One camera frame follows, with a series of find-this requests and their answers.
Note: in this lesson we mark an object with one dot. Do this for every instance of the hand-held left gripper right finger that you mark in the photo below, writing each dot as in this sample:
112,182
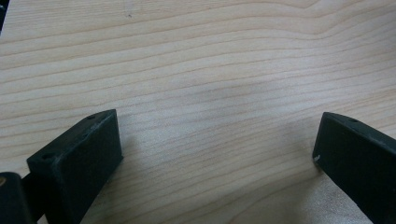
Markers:
358,158

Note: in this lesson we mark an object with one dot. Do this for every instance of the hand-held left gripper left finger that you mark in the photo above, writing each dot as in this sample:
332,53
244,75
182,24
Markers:
79,165

